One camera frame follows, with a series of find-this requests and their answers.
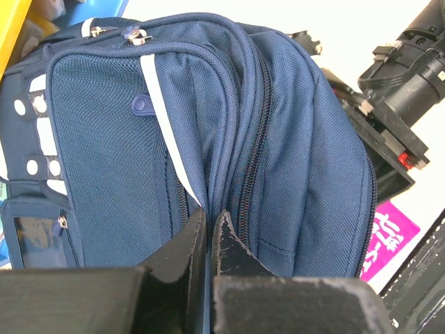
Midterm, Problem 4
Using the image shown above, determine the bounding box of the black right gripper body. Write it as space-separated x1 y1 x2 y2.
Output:
323 1 444 202

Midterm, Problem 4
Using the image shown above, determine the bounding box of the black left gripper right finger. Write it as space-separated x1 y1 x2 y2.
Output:
211 211 394 333

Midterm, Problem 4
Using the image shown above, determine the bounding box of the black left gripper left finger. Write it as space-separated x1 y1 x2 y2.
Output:
1 208 207 333

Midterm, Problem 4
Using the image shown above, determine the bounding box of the purple treehouse storey book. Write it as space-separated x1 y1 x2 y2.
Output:
361 201 420 282

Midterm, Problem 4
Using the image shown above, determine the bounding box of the navy blue student backpack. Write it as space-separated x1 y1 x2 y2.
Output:
1 13 377 333

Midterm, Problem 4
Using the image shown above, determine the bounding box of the blue wooden shelf unit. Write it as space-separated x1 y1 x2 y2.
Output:
1 1 128 75

